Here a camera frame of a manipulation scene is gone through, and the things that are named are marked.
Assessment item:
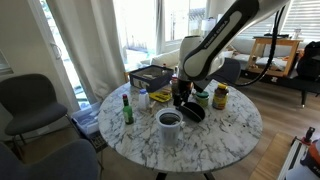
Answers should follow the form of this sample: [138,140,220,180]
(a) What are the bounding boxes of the black low bench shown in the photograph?
[239,69,320,108]

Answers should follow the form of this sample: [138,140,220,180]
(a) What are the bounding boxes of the aluminium rail device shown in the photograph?
[277,136,320,180]

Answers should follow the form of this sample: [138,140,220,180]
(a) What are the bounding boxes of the small jar green lid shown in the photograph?
[194,91,210,108]

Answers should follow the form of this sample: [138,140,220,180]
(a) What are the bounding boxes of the cream curtain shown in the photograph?
[45,0,127,104]

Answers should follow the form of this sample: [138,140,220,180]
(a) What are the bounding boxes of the navy blue open box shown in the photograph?
[128,64,175,93]

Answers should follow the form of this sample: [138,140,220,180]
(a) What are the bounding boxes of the dark grey upholstered chair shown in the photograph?
[0,138,100,180]

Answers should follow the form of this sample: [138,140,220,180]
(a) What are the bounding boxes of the black oval bowl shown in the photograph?
[176,101,206,123]

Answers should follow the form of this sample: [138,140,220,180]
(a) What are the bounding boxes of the amber vitamin bottle yellow lid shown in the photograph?
[212,82,230,111]

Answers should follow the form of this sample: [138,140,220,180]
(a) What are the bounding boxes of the green glass bottle red cap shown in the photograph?
[121,93,135,126]

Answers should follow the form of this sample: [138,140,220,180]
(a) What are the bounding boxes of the grey shell chair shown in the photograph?
[0,73,69,148]

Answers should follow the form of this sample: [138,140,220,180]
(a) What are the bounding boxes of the white bottle blue cap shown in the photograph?
[138,88,150,111]

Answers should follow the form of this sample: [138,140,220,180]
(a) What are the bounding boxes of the black backpack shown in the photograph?
[295,40,320,82]

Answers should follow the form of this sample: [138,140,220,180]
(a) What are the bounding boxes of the wide white window blinds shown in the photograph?
[236,0,320,44]

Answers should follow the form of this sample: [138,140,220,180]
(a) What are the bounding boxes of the yellow flat packet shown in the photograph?
[148,91,173,104]

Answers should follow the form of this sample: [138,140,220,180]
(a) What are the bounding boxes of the clear plastic storage bin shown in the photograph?
[70,101,102,138]

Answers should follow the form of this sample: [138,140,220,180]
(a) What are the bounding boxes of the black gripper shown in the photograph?
[172,77,195,108]

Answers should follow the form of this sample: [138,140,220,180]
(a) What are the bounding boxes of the red black clamp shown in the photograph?
[300,126,316,146]

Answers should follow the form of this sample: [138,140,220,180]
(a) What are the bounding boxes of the blue upholstered chair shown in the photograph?
[207,57,242,88]

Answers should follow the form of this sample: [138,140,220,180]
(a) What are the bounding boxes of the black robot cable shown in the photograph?
[235,5,287,88]

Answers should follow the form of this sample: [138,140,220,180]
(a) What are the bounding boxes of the dark jar red lid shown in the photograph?
[170,74,180,98]

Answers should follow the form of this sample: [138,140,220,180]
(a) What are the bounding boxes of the beige sofa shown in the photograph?
[139,48,181,69]

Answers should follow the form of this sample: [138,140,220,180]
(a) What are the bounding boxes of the wooden shelf cart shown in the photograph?
[246,35,303,78]

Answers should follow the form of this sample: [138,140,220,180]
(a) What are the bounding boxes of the white mug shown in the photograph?
[155,107,186,146]

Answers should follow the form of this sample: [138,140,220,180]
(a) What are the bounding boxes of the orange power tool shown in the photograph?
[299,139,320,171]

